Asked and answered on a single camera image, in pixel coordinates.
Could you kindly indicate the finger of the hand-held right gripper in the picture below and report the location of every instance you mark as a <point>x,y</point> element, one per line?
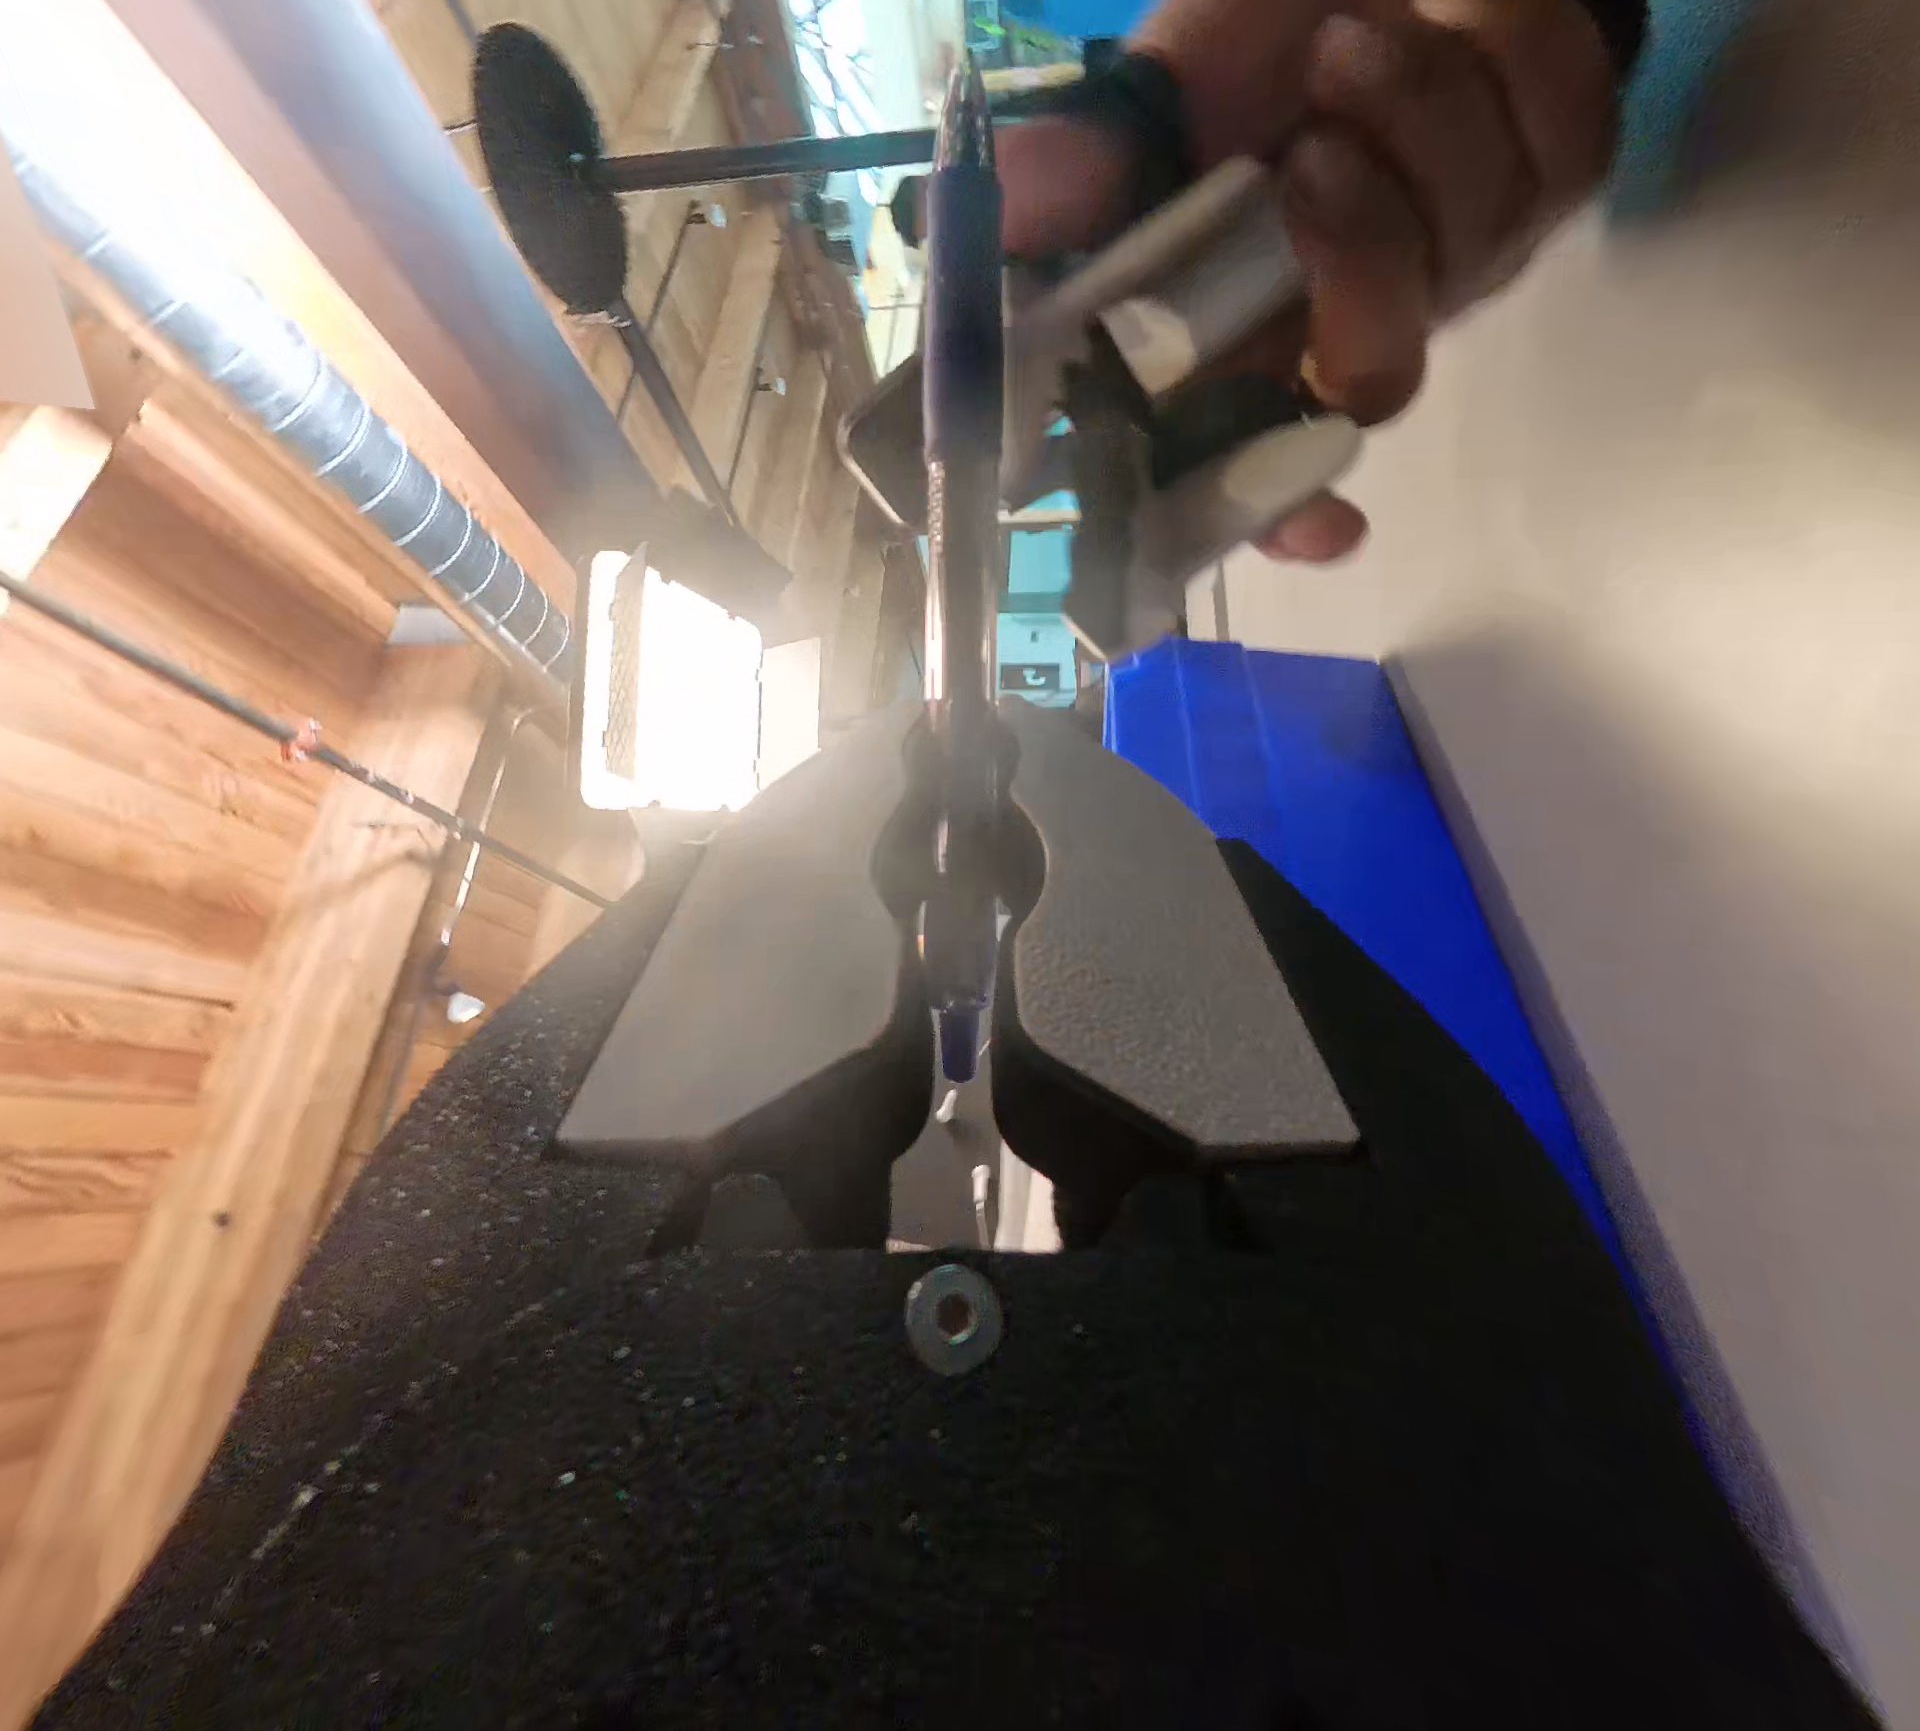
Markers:
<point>1190,258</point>
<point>1266,492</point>

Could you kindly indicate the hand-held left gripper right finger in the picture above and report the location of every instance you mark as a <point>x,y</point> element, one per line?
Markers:
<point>1172,1012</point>

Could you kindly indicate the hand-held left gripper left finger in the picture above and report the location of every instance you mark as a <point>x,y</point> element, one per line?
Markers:
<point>736,996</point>

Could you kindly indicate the blue pen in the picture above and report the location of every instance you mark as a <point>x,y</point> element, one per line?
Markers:
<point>950,307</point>

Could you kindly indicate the blue plastic bin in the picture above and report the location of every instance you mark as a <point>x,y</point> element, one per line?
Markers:
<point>1278,742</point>

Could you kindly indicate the person's right hand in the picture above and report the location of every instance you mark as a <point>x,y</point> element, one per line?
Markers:
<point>1377,84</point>

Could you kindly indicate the studio light panel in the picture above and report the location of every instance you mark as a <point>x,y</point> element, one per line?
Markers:
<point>679,680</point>

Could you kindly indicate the black round-base stand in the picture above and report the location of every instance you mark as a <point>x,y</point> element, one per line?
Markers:
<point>544,157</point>

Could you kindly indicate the silver spiral air duct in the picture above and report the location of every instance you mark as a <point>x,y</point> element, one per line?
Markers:
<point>298,416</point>

